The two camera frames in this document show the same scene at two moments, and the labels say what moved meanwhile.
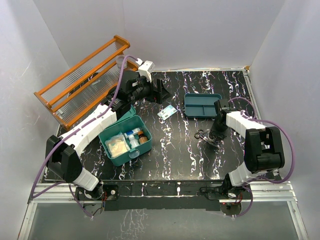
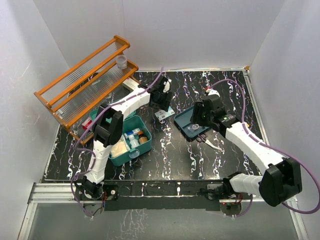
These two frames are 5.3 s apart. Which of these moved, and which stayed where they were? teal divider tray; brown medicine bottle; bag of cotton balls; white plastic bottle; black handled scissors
Moved: teal divider tray; black handled scissors
Stayed: bag of cotton balls; brown medicine bottle; white plastic bottle
